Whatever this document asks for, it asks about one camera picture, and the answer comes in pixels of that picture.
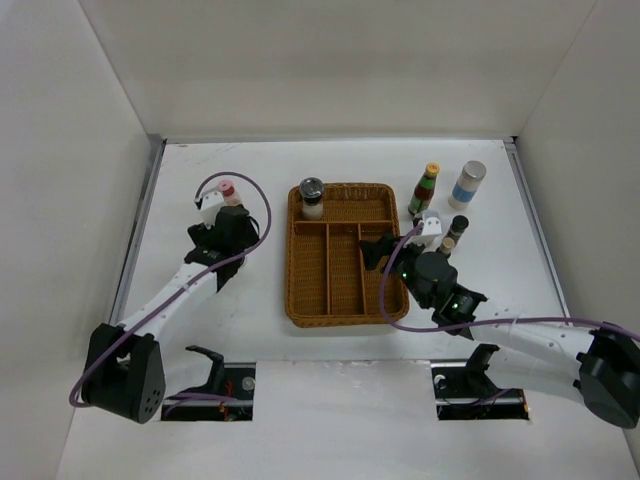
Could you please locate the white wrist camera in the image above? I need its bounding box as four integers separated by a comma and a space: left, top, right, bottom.
411, 211, 442, 247
194, 188, 225, 228

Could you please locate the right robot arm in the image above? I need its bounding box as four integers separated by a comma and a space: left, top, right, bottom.
359, 234, 639, 429

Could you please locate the brown wicker tray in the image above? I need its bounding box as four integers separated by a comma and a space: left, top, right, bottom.
285, 183, 409, 328

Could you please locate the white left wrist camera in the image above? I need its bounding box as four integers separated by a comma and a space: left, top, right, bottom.
194, 188, 225, 228

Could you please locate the green label sauce bottle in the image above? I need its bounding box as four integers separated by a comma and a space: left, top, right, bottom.
408, 162, 440, 215

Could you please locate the yellow label oil bottle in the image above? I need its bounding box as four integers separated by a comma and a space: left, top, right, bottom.
437, 237, 456, 258

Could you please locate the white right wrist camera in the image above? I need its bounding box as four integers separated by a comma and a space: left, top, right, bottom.
411, 211, 442, 247

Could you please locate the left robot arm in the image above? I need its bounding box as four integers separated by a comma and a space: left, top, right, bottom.
69, 205, 265, 424

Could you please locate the clear lid salt grinder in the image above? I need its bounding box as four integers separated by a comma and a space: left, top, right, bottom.
299, 177, 324, 221

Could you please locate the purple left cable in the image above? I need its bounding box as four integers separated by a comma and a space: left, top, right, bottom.
68, 172, 273, 416

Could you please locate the blue label salt shaker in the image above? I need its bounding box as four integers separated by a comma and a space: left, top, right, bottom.
448, 160, 487, 210

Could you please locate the black cap spice grinder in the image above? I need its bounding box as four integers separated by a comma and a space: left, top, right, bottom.
447, 215, 469, 245

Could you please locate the black top salt grinder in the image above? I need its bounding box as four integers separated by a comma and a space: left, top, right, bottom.
237, 256, 248, 271

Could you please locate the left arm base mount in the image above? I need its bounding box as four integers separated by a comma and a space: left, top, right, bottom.
160, 345, 257, 422

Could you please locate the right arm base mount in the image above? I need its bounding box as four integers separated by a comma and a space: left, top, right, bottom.
431, 344, 529, 421

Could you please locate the pink cap spice jar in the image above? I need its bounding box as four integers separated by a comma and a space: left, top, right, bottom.
217, 180, 243, 206

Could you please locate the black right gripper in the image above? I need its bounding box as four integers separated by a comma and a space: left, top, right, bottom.
359, 233, 432, 310

